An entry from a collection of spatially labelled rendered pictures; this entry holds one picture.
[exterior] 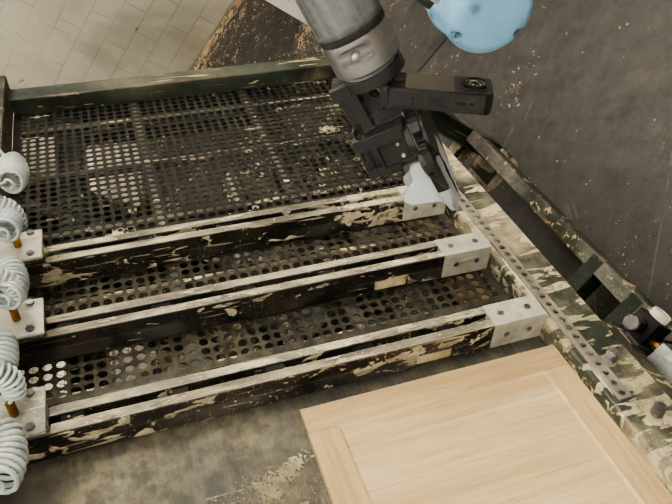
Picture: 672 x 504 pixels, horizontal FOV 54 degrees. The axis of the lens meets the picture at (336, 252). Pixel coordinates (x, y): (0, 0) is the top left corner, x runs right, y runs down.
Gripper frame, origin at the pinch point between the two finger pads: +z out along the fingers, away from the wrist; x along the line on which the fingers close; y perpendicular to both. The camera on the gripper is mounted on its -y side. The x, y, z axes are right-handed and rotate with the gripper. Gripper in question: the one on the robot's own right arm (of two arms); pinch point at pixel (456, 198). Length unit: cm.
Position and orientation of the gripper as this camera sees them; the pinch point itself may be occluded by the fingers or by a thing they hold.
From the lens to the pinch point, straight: 83.4
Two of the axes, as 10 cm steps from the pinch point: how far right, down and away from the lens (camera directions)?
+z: 4.6, 7.1, 5.3
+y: -8.8, 3.0, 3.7
